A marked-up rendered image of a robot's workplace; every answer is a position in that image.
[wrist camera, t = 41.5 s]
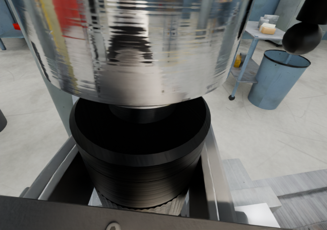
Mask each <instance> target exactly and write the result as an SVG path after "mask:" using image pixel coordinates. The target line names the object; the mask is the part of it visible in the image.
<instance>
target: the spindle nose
mask: <svg viewBox="0 0 327 230"><path fill-rule="evenodd" d="M11 1H12V3H13V5H14V8H15V10H16V12H17V15H18V17H19V19H20V22H21V24H22V26H23V28H24V30H25V33H26V35H27V37H28V40H29V42H30V44H31V46H32V49H33V51H34V53H35V56H36V58H37V60H38V63H39V65H40V67H41V70H42V72H43V74H44V76H45V77H46V78H47V79H48V80H49V82H51V83H52V84H53V85H54V86H56V87H57V88H59V89H61V90H63V91H65V92H67V93H69V94H71V95H74V96H77V97H80V98H83V99H87V100H90V101H94V102H98V103H103V104H108V105H116V106H136V107H141V106H164V105H170V104H176V103H181V102H185V101H188V100H192V99H195V98H198V97H200V96H203V95H206V94H208V93H210V92H212V91H214V90H215V89H217V88H218V87H220V86H221V85H222V84H223V83H224V82H225V81H226V80H227V78H228V76H229V74H230V71H231V68H232V65H233V63H234V60H235V57H236V54H237V51H238V48H239V46H240V43H241V40H242V37H243V34H244V31H245V29H246V26H247V23H248V20H249V17H250V14H251V11H252V9H253V6H254V2H255V0H11Z"/></svg>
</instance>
